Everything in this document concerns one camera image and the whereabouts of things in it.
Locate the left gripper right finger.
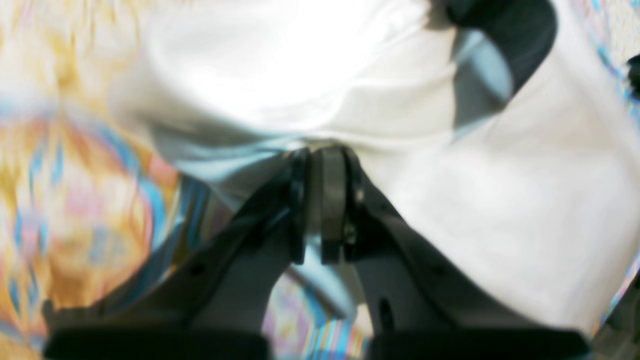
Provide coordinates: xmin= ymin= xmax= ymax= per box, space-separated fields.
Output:
xmin=318 ymin=146 xmax=593 ymax=360

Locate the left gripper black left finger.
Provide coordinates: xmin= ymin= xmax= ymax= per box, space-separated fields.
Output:
xmin=44 ymin=149 xmax=312 ymax=360

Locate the white printed T-shirt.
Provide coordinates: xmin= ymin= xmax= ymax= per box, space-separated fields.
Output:
xmin=110 ymin=0 xmax=639 ymax=335

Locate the patterned tile tablecloth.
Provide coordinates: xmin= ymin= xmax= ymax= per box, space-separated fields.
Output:
xmin=1 ymin=0 xmax=639 ymax=360

